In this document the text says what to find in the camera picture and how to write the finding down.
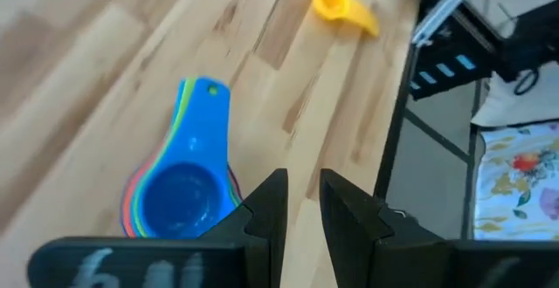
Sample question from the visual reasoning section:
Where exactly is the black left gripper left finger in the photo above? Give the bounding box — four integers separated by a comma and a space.
26, 168, 289, 288

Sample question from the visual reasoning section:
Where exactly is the floral patterned cloth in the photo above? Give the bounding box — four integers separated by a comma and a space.
473, 120, 559, 242

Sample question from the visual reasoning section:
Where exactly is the white cloth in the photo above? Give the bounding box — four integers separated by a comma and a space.
470, 58, 559, 128

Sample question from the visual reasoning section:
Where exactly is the stack of coloured measuring cups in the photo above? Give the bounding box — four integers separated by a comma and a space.
119, 77, 244, 239

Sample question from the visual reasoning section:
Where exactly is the teal measuring cup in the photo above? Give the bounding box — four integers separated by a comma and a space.
128, 77, 242, 239

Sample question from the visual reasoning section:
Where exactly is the green measuring cup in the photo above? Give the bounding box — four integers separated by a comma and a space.
132, 77, 242, 239

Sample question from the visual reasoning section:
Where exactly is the red measuring cup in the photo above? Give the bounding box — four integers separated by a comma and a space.
121, 77, 243, 239

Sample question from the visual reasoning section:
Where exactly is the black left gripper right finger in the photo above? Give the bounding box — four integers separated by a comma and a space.
319, 168, 559, 288

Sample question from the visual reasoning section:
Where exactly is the black box with blue labels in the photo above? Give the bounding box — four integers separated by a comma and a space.
409, 11, 497, 102

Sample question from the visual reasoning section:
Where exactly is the yellow measuring cup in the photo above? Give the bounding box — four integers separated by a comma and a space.
310, 0, 381, 38

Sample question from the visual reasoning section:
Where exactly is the silver metal bracket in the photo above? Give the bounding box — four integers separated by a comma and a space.
411, 0, 482, 48

